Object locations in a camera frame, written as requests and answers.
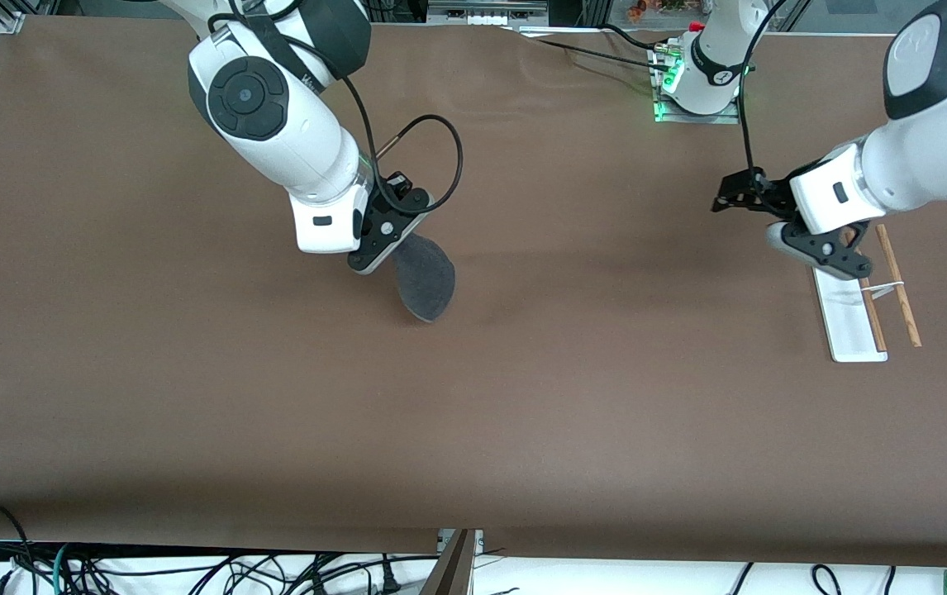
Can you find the aluminium corner bracket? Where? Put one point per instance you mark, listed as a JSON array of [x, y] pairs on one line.
[[9, 23]]

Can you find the white power strip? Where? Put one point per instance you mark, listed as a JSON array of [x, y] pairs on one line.
[[486, 16]]

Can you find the small metal edge bracket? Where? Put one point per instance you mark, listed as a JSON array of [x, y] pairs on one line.
[[478, 541]]

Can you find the grey and pink towel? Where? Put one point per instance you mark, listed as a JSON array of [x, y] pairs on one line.
[[424, 277]]

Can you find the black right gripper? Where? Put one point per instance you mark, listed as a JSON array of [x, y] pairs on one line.
[[400, 183]]

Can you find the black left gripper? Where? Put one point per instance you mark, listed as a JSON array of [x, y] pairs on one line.
[[764, 195]]

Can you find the orange background objects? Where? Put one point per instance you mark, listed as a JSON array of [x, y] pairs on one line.
[[655, 8]]

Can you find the brown table cover sheet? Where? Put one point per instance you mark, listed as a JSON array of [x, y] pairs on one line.
[[473, 413]]

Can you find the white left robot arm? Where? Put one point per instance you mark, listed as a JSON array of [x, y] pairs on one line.
[[936, 149]]

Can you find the white rack with wooden bars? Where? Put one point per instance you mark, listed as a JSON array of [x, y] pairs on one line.
[[849, 330]]

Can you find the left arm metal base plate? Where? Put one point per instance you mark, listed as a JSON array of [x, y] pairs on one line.
[[701, 117]]

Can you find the brown grey angled beam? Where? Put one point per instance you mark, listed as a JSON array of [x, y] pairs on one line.
[[453, 570]]

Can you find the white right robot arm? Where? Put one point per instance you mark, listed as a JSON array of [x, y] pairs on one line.
[[275, 124]]

